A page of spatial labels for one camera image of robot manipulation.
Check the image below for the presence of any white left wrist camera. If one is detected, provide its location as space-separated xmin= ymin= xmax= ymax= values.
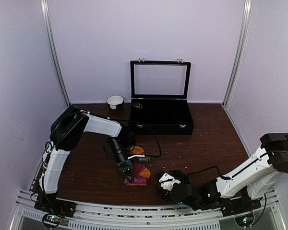
xmin=128 ymin=154 xmax=151 ymax=163

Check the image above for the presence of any aluminium front rail frame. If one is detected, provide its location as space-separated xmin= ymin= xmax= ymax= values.
xmin=7 ymin=190 xmax=288 ymax=230

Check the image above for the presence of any right aluminium corner post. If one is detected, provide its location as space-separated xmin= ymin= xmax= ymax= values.
xmin=222 ymin=0 xmax=252 ymax=108

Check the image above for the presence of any small white bowl dark rim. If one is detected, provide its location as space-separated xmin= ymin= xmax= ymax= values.
xmin=106 ymin=95 xmax=124 ymax=110

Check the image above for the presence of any black display case glass lid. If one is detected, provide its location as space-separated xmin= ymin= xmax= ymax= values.
xmin=128 ymin=57 xmax=195 ymax=136

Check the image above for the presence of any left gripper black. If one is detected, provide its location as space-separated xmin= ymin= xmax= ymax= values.
xmin=108 ymin=138 xmax=133 ymax=183

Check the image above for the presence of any black tan argyle sock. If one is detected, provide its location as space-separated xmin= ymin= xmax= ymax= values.
xmin=132 ymin=102 xmax=143 ymax=109

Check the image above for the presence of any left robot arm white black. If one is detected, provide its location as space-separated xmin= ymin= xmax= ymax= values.
xmin=37 ymin=105 xmax=135 ymax=213

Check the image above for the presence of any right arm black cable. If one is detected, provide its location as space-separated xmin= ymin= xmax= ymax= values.
xmin=187 ymin=149 xmax=288 ymax=180

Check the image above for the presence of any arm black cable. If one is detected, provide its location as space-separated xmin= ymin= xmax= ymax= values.
xmin=120 ymin=121 xmax=163 ymax=159
xmin=187 ymin=149 xmax=288 ymax=180

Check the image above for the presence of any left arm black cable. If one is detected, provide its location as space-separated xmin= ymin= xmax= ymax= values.
xmin=120 ymin=121 xmax=163 ymax=159

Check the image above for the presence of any left aluminium corner post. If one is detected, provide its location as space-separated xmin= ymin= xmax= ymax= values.
xmin=40 ymin=0 xmax=71 ymax=106

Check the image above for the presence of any purple orange striped sock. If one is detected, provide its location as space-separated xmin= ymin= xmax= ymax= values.
xmin=124 ymin=176 xmax=149 ymax=186

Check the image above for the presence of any maroon orange-toed sock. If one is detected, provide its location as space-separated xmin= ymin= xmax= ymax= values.
xmin=131 ymin=146 xmax=151 ymax=181

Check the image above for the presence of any aluminium corner post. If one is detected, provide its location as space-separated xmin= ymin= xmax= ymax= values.
xmin=40 ymin=0 xmax=71 ymax=106
xmin=222 ymin=0 xmax=252 ymax=108

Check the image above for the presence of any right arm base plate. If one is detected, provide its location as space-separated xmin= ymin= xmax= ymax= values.
xmin=221 ymin=195 xmax=261 ymax=217

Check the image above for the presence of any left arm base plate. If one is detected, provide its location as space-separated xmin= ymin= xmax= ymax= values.
xmin=34 ymin=194 xmax=76 ymax=218

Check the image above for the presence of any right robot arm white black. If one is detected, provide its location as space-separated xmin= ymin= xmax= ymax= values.
xmin=154 ymin=133 xmax=288 ymax=215

